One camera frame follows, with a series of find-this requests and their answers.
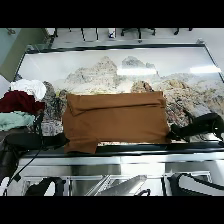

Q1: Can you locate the dark red garment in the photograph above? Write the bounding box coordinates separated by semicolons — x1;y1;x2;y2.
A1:
0;90;46;116

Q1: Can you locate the black cable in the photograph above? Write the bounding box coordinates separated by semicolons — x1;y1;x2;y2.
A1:
2;112;46;197

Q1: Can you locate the brown T-shirt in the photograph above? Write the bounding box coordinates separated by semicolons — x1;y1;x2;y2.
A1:
61;91;172;155

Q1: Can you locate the white garment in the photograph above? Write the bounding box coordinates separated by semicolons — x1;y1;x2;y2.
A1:
9;79;48;102

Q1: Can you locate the silver frame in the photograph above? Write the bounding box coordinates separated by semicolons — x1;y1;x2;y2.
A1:
6;151;224;197

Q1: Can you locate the pale green garment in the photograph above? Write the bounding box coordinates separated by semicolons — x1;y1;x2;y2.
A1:
0;111;37;132

